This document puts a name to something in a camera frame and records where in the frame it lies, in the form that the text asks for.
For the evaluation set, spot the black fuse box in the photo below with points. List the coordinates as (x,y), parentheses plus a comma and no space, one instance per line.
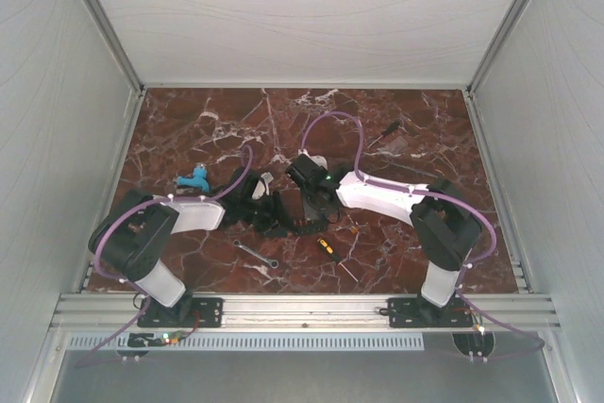
(304,227)

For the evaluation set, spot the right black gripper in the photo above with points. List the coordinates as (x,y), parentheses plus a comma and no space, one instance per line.
(309,213)

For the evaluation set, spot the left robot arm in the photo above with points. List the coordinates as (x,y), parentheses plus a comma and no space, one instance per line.
(132,238)

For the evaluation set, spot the black handled screwdriver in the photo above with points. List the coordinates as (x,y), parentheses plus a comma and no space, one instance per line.
(393,126)

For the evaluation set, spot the blue plastic part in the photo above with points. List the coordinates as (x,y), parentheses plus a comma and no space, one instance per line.
(198,179)

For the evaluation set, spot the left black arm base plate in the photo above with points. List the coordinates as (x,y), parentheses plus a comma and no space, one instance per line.
(190,311)

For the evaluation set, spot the yellow black screwdriver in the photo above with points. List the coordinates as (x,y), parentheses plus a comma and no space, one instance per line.
(326,248)

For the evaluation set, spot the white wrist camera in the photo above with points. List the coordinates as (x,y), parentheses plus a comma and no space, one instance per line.
(263,186)
(317,159)

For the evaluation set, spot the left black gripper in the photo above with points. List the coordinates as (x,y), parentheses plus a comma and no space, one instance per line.
(276,214)

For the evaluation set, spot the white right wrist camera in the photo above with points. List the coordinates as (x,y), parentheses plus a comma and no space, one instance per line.
(317,159)

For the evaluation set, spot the aluminium front rail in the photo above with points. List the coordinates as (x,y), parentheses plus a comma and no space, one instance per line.
(299,312)

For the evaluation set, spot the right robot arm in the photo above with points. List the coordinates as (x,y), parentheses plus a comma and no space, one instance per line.
(446,227)

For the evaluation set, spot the light blue slotted cable duct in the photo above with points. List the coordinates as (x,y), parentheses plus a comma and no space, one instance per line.
(272,341)

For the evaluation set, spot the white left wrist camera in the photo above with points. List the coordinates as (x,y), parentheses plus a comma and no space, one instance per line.
(263,186)

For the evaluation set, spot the silver combination wrench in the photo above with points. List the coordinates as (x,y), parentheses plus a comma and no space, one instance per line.
(272,263)

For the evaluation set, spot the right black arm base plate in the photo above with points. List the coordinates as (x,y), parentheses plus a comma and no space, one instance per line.
(404,312)

